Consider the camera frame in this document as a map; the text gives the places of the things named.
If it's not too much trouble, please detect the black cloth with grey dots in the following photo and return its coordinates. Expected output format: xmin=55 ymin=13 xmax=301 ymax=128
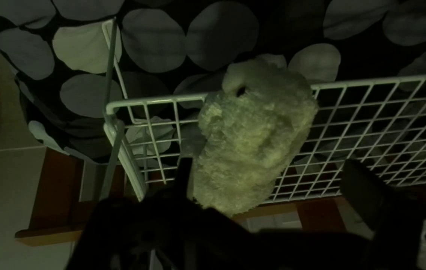
xmin=0 ymin=0 xmax=426 ymax=184

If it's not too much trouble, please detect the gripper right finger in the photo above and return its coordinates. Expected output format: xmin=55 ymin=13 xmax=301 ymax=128
xmin=340 ymin=159 xmax=425 ymax=270

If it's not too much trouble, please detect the white fluffy toy bear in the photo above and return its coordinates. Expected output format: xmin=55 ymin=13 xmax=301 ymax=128
xmin=191 ymin=54 xmax=319 ymax=216

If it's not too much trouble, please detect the white wire basket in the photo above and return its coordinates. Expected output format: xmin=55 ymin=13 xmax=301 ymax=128
xmin=100 ymin=18 xmax=426 ymax=205

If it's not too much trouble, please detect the brown wooden frame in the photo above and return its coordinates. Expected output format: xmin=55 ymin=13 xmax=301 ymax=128
xmin=14 ymin=147 xmax=348 ymax=247

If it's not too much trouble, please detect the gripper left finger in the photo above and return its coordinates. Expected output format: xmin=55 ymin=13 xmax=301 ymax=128
xmin=66 ymin=157 xmax=253 ymax=270

